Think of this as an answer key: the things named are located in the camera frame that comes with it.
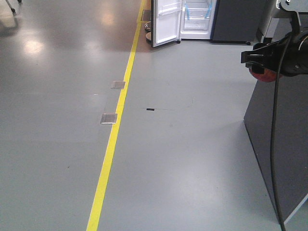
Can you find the white open fridge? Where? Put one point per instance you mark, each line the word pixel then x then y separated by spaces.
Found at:
pixel 197 19

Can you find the metal floor plate near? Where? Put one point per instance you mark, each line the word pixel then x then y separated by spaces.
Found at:
pixel 108 118

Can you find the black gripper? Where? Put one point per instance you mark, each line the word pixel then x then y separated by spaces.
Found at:
pixel 265 56

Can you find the red yellow apple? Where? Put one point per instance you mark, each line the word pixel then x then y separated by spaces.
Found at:
pixel 264 75

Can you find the grey fridge door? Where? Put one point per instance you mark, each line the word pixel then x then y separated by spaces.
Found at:
pixel 165 19

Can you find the metal floor plate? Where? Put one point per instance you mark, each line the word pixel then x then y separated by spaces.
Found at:
pixel 108 118
pixel 119 85

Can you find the dark grey cabinet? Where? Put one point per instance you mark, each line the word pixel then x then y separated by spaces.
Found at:
pixel 236 21

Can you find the metal floor plate far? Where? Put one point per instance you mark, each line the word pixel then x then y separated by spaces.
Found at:
pixel 119 85

